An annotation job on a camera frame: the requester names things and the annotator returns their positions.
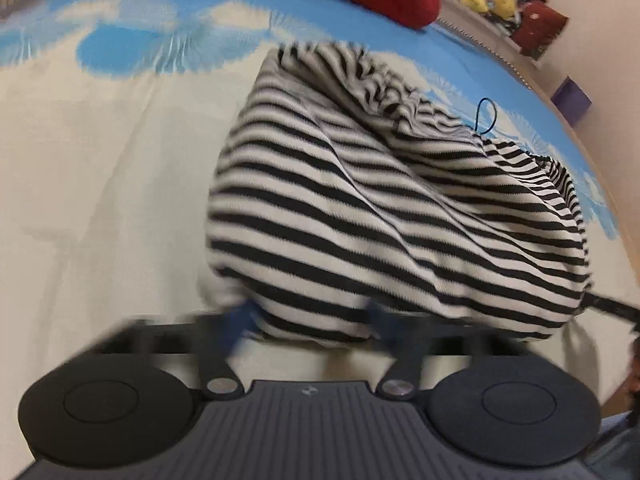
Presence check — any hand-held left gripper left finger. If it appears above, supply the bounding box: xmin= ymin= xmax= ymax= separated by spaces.
xmin=97 ymin=305 xmax=262 ymax=402

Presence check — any white striped hooded cardigan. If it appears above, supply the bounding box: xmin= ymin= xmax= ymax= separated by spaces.
xmin=197 ymin=41 xmax=593 ymax=347

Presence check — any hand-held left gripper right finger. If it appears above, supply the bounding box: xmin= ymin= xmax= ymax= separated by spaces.
xmin=367 ymin=302 xmax=548 ymax=402

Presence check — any blue crane print bed sheet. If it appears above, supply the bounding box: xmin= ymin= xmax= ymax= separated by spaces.
xmin=0 ymin=0 xmax=623 ymax=461

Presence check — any person's blue-grey clothing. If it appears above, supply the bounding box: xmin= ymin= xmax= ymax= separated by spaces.
xmin=582 ymin=411 xmax=640 ymax=480

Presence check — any purple box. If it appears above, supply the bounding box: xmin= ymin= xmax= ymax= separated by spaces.
xmin=551 ymin=76 xmax=593 ymax=123

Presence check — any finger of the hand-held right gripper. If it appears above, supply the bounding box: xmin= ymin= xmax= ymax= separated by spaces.
xmin=584 ymin=290 xmax=640 ymax=322

